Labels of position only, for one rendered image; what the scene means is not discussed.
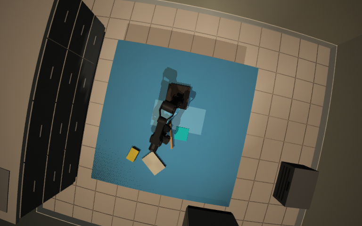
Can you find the yellow rectangular block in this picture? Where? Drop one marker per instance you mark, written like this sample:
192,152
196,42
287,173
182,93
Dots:
132,154

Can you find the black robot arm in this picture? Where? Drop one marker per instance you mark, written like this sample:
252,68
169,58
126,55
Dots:
157,137

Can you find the beige rectangular box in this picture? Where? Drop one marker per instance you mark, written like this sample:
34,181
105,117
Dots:
153,162

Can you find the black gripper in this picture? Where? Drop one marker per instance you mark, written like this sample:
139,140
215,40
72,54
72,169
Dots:
166,129

